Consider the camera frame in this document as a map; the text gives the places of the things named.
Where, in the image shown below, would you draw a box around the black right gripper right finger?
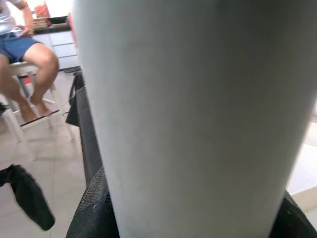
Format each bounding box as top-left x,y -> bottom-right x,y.
271,189 -> 317,238

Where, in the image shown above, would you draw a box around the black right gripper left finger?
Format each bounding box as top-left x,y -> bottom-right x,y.
65,165 -> 119,238

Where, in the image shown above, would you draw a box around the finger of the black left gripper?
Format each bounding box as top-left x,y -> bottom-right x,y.
0,164 -> 55,232

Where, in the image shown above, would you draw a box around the white plastic table leg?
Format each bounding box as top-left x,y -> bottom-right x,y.
73,0 -> 317,238

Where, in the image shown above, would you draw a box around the black tablecloth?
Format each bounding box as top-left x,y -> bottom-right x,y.
65,71 -> 104,186

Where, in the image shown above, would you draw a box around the white wooden stool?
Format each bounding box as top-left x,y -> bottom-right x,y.
0,60 -> 76,149

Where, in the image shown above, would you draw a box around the seated person blue shorts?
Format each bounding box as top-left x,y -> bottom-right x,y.
0,0 -> 60,123

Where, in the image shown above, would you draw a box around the white kitchen cabinet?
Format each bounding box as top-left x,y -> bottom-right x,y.
33,23 -> 82,72

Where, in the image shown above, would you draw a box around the woven mat stack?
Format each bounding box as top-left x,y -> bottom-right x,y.
32,17 -> 49,27

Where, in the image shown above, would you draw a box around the black tray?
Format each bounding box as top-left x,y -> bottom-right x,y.
46,15 -> 69,25

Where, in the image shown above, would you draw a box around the red bag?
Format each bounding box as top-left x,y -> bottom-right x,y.
34,0 -> 50,19

